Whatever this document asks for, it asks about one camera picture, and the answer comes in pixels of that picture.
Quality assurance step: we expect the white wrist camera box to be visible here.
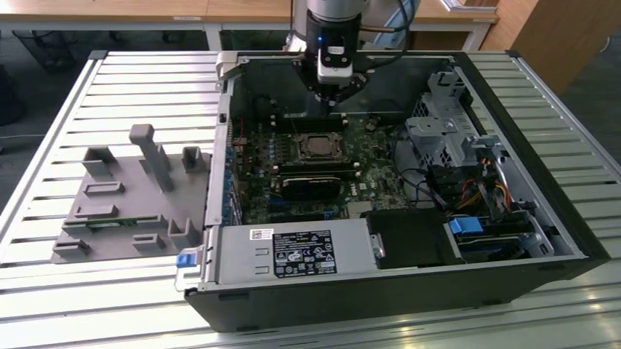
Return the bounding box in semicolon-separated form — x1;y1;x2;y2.
317;64;353;86

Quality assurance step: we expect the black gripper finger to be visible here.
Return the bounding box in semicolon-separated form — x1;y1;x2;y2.
292;57;335;114
331;71;375;114

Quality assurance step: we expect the grey parts rack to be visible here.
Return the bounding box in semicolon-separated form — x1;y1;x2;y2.
49;123;214;265

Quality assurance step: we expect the black plastic shroud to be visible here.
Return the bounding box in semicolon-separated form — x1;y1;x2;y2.
363;209;465;270

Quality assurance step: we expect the green RAM stick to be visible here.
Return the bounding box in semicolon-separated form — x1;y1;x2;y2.
85;217;161;229

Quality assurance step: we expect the grey power supply unit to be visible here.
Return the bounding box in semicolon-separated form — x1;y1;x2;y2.
212;217;379;286

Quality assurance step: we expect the blue disk carrier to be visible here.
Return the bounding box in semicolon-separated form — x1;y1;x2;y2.
448;216;484;237

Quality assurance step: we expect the blue case latch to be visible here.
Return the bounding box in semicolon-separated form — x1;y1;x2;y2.
176;246;202;270

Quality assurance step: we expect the orange power wire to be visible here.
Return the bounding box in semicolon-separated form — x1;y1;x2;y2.
457;192;486;212

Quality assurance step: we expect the black graphics card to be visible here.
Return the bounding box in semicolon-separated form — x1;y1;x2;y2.
279;175;341;200

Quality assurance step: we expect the black mesh waste bin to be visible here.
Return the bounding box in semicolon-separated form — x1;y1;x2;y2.
11;29;78;73

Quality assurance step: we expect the CPU socket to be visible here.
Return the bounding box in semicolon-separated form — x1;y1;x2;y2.
293;132;348;161

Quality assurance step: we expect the black PC case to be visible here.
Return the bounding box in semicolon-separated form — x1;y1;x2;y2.
182;49;611;334

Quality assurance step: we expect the wooden desk white frame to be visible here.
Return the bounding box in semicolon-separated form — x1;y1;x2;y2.
0;0;500;52

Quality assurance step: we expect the brown wooden cabinet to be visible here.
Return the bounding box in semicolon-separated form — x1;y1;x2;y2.
476;0;621;97

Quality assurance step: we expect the yellow power wire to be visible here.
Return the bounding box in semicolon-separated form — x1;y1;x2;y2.
491;181;514;212

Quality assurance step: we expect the green motherboard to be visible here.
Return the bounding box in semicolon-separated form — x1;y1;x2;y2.
226;112;417;225

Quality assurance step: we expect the silver perforated drive cage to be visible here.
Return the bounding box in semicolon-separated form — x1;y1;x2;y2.
404;71;486;172

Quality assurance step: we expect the grey metal disk bay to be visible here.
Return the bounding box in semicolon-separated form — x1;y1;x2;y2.
443;209;556;265

